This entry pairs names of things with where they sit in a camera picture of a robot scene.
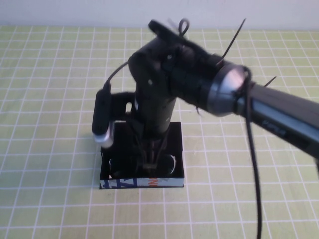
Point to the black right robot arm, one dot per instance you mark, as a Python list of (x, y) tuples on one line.
[(274, 104)]

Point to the green checked tablecloth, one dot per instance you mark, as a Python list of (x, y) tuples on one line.
[(49, 74)]

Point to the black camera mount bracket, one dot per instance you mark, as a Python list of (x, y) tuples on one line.
[(119, 99)]

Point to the black framed glasses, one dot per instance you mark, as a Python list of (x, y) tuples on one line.
[(171, 163)]

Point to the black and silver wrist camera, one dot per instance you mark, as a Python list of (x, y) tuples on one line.
[(99, 117)]

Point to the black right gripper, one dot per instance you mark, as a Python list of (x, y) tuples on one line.
[(154, 119)]

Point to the black printed glasses case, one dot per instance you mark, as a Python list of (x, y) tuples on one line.
[(162, 183)]

